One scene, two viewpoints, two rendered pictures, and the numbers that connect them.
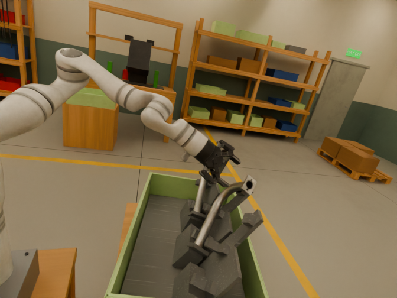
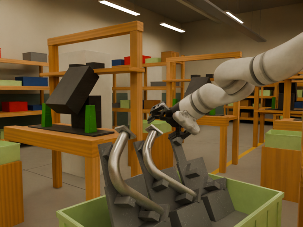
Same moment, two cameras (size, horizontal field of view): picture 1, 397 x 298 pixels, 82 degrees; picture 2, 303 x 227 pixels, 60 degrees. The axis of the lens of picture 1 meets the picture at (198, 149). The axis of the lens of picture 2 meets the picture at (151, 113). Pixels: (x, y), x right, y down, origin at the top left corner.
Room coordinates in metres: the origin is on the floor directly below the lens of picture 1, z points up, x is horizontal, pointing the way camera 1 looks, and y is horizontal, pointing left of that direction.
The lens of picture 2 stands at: (1.25, 0.53, 1.30)
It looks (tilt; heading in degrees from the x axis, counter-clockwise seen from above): 5 degrees down; 231
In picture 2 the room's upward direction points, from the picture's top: straight up
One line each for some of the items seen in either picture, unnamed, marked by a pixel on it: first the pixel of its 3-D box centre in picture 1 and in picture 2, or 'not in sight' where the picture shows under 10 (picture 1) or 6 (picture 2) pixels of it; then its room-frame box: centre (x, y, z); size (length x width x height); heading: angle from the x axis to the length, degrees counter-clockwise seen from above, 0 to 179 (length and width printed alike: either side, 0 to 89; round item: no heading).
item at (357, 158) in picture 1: (353, 158); not in sight; (4.60, -3.22, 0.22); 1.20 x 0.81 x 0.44; 10
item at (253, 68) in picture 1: (252, 87); not in sight; (5.46, -0.92, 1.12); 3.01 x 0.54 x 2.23; 105
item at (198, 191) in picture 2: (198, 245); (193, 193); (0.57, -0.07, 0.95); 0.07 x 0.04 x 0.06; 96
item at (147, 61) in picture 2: not in sight; (139, 97); (-2.97, -5.19, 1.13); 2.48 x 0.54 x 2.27; 105
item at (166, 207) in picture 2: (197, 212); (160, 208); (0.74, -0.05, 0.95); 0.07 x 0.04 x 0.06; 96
